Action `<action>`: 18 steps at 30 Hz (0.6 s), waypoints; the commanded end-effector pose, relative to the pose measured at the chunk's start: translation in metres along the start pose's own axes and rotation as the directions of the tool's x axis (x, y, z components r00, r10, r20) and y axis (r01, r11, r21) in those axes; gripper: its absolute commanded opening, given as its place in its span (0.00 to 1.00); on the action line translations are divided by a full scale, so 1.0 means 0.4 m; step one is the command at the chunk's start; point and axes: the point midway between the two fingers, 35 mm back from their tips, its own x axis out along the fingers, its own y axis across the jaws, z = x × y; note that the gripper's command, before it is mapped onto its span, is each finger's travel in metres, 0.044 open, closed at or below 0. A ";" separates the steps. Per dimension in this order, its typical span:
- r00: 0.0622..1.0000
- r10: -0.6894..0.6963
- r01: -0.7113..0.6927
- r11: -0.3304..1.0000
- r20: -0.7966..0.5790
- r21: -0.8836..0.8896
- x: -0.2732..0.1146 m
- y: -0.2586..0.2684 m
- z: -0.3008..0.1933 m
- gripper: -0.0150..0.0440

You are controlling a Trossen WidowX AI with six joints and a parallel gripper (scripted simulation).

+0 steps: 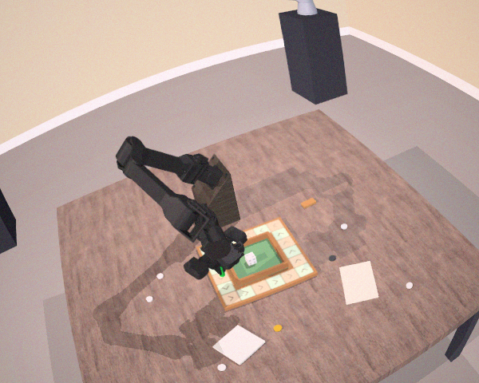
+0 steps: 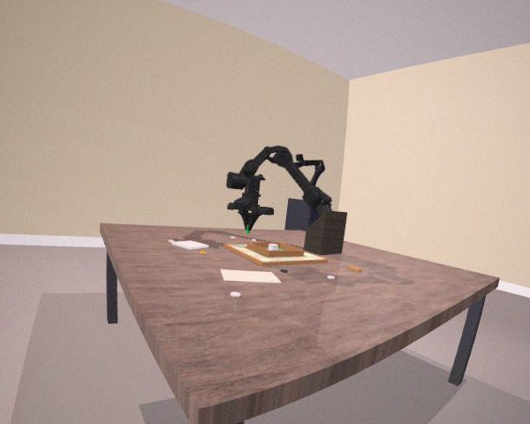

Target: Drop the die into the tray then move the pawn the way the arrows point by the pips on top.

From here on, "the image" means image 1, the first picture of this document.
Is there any white die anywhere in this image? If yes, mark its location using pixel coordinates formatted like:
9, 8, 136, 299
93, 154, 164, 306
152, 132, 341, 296
245, 252, 256, 266

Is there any orange flat bar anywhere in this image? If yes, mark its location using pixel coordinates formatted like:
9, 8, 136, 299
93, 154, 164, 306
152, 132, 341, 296
301, 198, 316, 208

